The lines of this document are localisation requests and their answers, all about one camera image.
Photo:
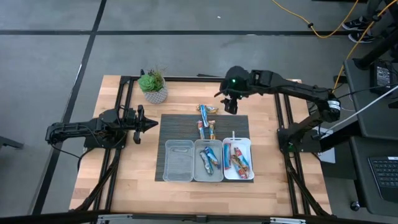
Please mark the black aluminium table frame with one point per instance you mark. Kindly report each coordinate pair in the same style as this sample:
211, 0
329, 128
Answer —
186, 79

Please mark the person's leg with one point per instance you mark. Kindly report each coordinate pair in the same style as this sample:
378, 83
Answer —
374, 9

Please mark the succulent in patterned pot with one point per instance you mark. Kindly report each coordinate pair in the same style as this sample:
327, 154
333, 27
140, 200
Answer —
155, 96

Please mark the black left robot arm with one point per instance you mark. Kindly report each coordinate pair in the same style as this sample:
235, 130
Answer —
74, 129

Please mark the small white tag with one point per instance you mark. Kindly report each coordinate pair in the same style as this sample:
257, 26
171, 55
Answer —
233, 135

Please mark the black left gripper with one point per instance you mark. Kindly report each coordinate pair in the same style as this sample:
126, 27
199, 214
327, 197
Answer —
136, 123

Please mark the black keyboard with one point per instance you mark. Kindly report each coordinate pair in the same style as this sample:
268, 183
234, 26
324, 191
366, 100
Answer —
385, 177

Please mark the dark woven placemat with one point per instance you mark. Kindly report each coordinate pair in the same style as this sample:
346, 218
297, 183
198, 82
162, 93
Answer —
177, 127

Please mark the black power adapter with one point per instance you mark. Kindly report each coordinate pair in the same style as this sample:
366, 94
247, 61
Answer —
382, 76

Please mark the pale grey plastic bin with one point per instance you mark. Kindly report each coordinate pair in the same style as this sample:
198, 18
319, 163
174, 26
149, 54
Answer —
217, 175

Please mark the grey chair leg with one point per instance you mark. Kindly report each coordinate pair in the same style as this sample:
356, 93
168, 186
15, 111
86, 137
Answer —
9, 141

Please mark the clear plastic bin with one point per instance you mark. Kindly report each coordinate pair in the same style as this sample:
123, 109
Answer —
178, 165

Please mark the person's shoe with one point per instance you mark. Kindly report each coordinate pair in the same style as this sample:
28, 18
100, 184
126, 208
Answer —
357, 24
362, 37

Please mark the black caster wheel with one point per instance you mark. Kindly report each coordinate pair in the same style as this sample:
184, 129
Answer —
355, 206

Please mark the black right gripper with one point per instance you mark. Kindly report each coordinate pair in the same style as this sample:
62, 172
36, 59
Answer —
236, 81

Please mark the dark grey side desk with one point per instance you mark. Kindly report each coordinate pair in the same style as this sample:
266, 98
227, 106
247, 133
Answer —
363, 186

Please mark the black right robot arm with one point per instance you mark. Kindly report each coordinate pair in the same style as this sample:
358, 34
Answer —
295, 88

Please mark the black pole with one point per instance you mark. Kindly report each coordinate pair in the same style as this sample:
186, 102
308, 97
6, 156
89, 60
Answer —
376, 49

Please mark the white paper sheet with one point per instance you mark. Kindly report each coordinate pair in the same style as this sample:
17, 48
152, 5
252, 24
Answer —
329, 157

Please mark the white plastic bin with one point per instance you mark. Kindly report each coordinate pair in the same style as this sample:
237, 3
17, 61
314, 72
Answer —
248, 143

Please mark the blue red granola bar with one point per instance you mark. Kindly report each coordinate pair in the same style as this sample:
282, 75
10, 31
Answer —
201, 130
241, 160
235, 166

